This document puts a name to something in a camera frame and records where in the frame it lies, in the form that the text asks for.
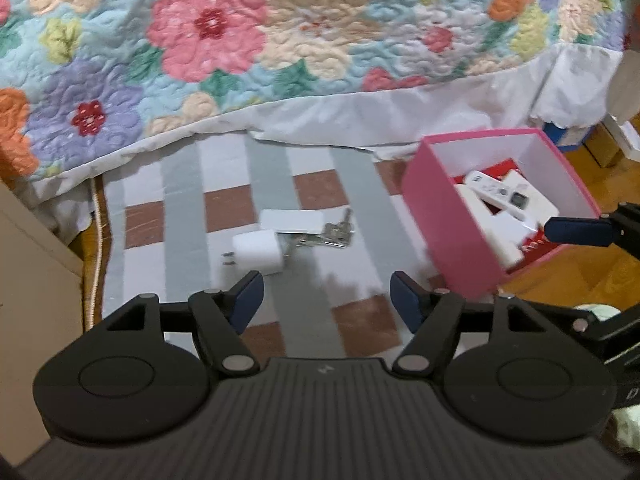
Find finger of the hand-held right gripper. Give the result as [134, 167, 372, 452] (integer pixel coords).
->
[521, 300, 601, 335]
[543, 202, 640, 252]

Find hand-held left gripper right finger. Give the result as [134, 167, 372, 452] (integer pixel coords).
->
[390, 270, 551, 376]

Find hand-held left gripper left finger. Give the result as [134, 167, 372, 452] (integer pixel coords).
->
[105, 270, 265, 376]

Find white charger with prongs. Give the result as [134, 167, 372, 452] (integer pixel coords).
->
[221, 230, 286, 277]

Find white rounded power adapter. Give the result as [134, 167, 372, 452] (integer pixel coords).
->
[477, 210, 541, 269]

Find pink box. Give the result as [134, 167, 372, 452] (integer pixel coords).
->
[400, 127, 603, 297]

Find white remote with display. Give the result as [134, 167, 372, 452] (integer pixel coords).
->
[462, 170, 558, 221]

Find checkered blanket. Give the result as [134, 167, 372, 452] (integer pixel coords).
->
[92, 132, 451, 361]

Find light green cloth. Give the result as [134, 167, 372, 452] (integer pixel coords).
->
[572, 304, 640, 453]

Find cardboard box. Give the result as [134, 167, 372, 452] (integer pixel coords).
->
[585, 122, 626, 169]

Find blue box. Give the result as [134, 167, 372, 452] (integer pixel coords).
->
[542, 122, 593, 153]

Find metal keys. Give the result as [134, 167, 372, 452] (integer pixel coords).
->
[280, 208, 357, 253]

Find white box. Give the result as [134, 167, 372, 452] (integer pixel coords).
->
[602, 110, 640, 154]

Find beige furniture panel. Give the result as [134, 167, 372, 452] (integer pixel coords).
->
[0, 180, 86, 467]

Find floral quilt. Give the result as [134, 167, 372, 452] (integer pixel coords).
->
[0, 0, 640, 202]

